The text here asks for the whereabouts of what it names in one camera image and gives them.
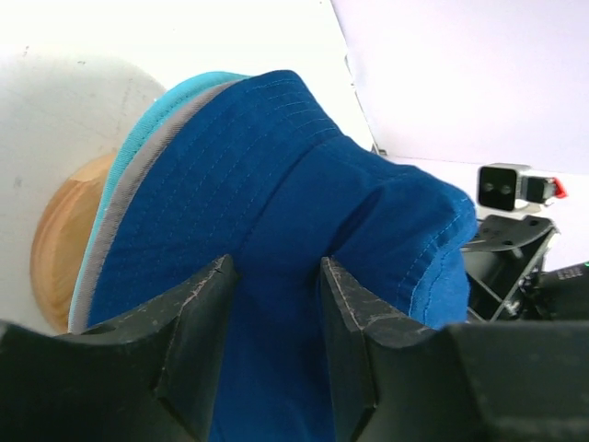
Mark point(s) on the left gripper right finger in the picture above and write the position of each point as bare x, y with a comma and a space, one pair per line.
389, 375

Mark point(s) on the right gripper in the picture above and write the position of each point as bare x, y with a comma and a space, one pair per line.
504, 263

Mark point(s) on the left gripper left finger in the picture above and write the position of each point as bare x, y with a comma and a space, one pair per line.
152, 373

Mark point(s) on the grey bucket hat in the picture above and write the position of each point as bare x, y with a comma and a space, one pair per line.
138, 184

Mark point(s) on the blue hat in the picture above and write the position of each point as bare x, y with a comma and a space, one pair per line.
263, 174

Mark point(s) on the teal bucket hat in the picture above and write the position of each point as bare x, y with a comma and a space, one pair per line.
133, 152

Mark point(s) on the wooden hat stand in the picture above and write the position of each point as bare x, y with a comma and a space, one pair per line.
61, 238

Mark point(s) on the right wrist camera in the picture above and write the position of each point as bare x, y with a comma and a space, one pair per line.
516, 189

